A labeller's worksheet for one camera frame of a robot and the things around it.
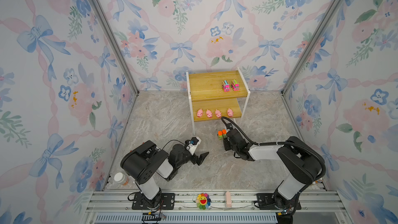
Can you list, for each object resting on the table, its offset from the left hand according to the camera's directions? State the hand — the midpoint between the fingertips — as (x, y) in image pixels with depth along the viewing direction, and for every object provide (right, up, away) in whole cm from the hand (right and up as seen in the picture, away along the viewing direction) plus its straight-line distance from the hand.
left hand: (203, 146), depth 87 cm
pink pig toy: (+15, +19, -1) cm, 24 cm away
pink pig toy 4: (-2, +19, -1) cm, 19 cm away
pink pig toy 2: (+8, +19, -2) cm, 20 cm away
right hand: (+14, +4, +8) cm, 17 cm away
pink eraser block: (+12, -22, -13) cm, 28 cm away
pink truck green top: (+15, +33, -13) cm, 38 cm away
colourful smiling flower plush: (0, -22, -14) cm, 26 cm away
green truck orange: (+10, +5, +6) cm, 13 cm away
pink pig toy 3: (+3, +19, -2) cm, 19 cm away
